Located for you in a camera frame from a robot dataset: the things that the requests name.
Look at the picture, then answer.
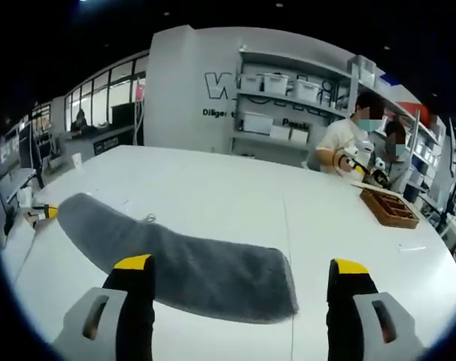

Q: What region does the grey towel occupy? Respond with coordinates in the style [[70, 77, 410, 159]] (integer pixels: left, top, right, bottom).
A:
[[57, 192, 301, 325]]

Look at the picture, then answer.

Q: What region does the grey counter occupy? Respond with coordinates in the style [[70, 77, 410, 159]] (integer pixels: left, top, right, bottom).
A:
[[65, 125, 135, 156]]

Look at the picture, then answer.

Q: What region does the brown wooden tray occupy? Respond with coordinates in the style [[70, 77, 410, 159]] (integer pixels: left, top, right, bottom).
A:
[[359, 187, 421, 230]]

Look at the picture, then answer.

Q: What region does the large white storage box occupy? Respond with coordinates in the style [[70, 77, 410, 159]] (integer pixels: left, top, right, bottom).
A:
[[242, 112, 275, 135]]

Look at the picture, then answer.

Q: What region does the grey shelf unit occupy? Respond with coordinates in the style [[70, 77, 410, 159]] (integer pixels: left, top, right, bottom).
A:
[[230, 47, 359, 152]]

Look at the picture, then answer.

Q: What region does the white lidded storage bin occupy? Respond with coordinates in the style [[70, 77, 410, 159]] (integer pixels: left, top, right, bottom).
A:
[[293, 79, 321, 103], [263, 72, 290, 93], [239, 74, 265, 92]]

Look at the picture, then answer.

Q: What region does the dark wall screen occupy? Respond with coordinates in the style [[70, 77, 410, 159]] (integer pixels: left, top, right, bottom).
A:
[[111, 102, 137, 126]]

